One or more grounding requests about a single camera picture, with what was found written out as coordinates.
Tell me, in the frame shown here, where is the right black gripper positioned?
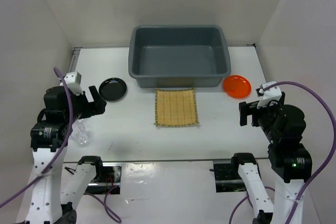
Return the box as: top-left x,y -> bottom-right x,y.
238,97 -> 284,141

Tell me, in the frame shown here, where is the black plate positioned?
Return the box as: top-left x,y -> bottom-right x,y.
99,78 -> 127,102

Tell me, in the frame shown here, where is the orange plastic plate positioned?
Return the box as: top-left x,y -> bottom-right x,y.
223,75 -> 251,99

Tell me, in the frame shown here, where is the clear plastic cup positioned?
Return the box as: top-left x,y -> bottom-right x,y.
70,127 -> 89,146
72,119 -> 85,131

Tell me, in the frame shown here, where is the woven bamboo mat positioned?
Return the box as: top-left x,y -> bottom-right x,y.
154,88 -> 199,127

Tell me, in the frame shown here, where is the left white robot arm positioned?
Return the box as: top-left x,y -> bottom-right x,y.
25,86 -> 107,223

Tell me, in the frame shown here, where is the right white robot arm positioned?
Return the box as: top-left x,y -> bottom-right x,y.
230,98 -> 312,223

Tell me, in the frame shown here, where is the grey plastic bin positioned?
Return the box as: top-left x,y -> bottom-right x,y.
128,25 -> 232,88

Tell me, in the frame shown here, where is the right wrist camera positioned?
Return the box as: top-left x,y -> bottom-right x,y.
256,81 -> 282,109

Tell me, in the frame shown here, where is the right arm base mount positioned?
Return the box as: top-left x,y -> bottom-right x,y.
209,160 -> 246,193

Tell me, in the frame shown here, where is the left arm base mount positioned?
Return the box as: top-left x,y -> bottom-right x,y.
65,163 -> 123,195

